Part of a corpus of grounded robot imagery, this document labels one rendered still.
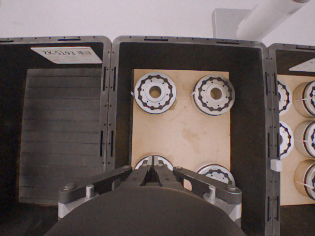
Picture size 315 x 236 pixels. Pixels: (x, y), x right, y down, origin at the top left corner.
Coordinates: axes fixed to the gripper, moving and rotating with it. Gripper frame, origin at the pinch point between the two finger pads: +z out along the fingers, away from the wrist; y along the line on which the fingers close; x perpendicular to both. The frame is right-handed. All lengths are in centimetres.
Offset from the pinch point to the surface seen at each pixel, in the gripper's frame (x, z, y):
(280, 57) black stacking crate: 20.6, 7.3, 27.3
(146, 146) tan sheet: -0.2, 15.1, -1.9
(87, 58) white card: 20.4, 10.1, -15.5
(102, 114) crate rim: 7.1, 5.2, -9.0
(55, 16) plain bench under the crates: 50, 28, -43
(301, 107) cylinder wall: 10.6, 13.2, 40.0
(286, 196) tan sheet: -14.0, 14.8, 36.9
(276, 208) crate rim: -9.5, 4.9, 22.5
